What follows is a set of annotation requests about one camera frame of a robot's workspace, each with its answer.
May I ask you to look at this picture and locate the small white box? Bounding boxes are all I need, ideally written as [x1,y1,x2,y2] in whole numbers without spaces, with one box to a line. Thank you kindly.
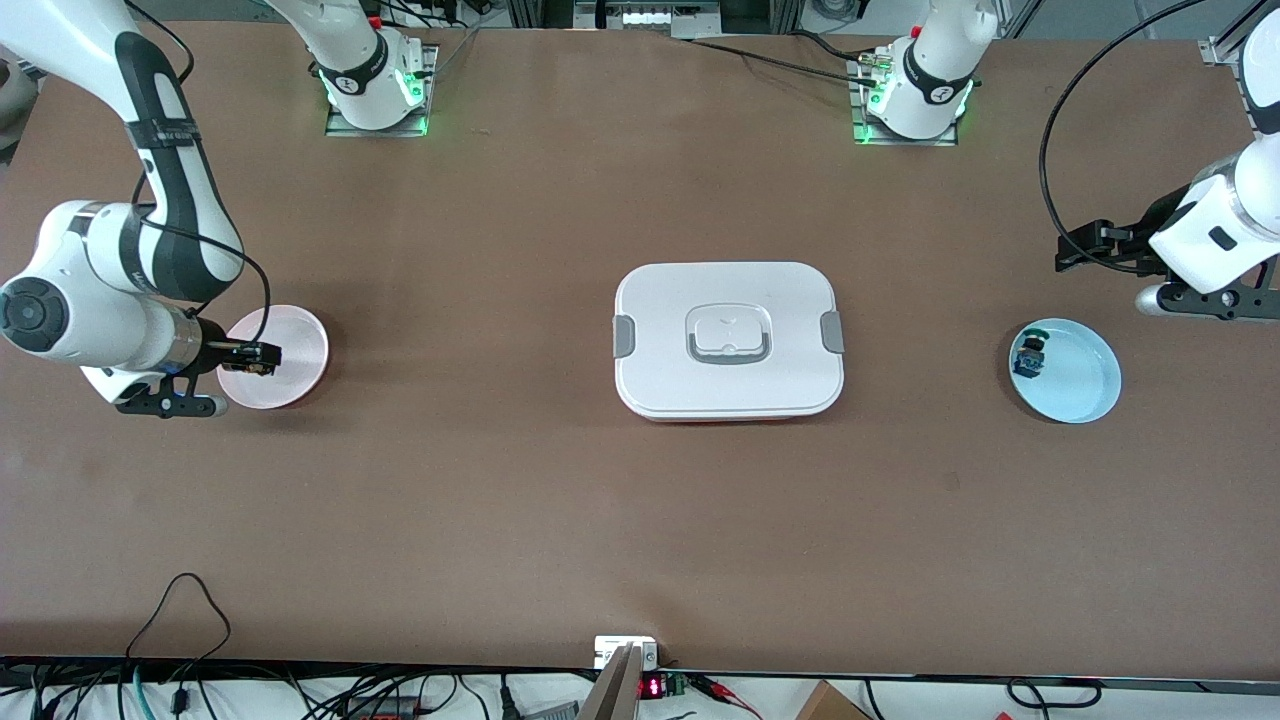
[594,636,659,669]

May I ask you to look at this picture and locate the looped black cable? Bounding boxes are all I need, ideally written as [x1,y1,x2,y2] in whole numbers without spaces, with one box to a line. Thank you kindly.
[125,573,233,691]

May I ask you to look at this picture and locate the grey slanted post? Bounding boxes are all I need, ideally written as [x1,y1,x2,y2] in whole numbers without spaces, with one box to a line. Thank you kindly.
[578,645,643,720]

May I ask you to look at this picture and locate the brown cardboard box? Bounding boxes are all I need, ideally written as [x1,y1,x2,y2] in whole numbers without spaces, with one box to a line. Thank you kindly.
[795,680,871,720]

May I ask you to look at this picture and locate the black cable loop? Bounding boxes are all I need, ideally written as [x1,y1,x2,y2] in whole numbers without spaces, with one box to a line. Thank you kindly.
[1005,678,1103,711]

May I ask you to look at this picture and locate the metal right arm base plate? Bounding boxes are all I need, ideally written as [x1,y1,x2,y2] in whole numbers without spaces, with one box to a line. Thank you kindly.
[324,44,439,138]

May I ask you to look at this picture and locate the green blue push button switch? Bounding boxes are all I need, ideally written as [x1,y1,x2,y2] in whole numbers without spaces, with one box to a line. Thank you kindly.
[1010,330,1051,379]

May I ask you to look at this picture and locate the long black cable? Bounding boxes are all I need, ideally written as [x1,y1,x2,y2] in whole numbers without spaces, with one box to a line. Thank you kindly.
[690,38,881,83]

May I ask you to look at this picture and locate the round light blue plate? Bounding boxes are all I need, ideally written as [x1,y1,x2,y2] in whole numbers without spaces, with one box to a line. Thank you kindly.
[1008,318,1123,425]

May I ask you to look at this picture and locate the white power strip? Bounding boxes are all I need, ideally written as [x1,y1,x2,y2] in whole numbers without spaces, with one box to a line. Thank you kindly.
[573,0,723,39]

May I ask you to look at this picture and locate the white lunch box grey clips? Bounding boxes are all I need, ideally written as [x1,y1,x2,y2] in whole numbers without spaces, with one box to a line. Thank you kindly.
[613,262,846,422]

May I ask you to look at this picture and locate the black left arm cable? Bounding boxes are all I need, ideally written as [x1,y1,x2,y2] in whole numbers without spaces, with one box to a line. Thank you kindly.
[1040,0,1211,276]

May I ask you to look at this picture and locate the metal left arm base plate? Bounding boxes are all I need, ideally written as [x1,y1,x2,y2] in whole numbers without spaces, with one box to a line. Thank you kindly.
[848,55,959,147]

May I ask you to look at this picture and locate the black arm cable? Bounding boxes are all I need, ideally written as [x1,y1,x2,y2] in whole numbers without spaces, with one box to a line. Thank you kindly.
[1040,0,1211,276]
[125,0,272,321]

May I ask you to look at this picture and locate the round pink plate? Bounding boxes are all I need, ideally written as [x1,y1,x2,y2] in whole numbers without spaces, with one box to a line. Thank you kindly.
[217,304,330,410]

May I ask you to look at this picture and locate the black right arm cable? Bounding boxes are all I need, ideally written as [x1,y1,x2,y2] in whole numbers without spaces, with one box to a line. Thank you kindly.
[125,0,272,321]

